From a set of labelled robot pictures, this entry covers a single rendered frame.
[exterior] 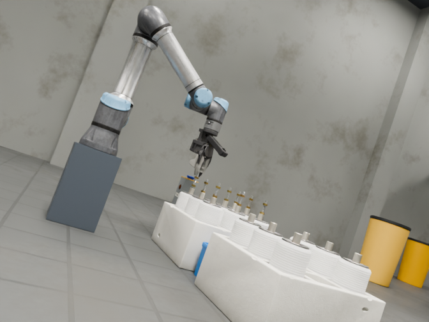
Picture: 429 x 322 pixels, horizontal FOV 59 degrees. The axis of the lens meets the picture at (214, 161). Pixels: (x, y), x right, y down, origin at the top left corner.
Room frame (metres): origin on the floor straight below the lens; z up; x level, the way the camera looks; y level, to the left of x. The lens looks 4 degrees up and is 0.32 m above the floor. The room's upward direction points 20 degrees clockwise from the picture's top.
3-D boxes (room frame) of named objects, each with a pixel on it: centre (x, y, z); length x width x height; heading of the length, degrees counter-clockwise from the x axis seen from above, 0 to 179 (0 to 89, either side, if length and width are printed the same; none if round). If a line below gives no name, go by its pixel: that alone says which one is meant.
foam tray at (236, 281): (1.18, -0.33, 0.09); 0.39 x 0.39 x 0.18; 26
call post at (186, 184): (1.90, 0.08, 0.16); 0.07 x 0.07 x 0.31; 25
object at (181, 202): (1.72, 0.05, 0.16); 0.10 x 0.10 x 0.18
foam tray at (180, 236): (1.66, -0.11, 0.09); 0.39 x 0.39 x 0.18; 25
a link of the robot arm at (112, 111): (1.53, 0.45, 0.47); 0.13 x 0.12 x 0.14; 10
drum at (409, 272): (5.08, -2.97, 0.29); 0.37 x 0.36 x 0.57; 112
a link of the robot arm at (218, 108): (1.73, 0.07, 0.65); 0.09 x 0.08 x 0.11; 100
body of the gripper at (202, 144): (1.73, 0.07, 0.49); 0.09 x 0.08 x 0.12; 60
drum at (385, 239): (3.58, -1.76, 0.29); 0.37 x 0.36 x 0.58; 111
